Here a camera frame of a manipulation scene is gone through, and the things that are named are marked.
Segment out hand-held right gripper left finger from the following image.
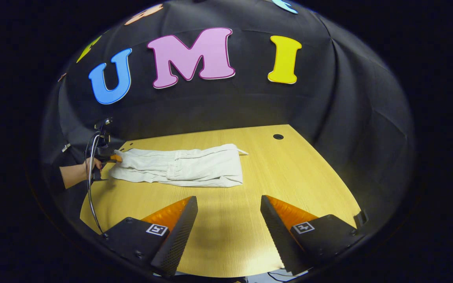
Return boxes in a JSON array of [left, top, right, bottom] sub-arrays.
[[100, 196, 199, 277]]

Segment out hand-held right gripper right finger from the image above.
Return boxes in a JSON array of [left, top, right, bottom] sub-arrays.
[[260, 195, 365, 276]]

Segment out white jeans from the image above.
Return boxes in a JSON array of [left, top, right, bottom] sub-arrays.
[[109, 143, 249, 188]]

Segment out black backdrop cloth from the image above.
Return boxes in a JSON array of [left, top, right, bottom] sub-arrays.
[[41, 0, 415, 221]]

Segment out black cable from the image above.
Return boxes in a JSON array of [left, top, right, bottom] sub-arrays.
[[268, 269, 309, 282]]

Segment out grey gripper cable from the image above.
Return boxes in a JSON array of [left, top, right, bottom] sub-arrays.
[[86, 134, 107, 239]]

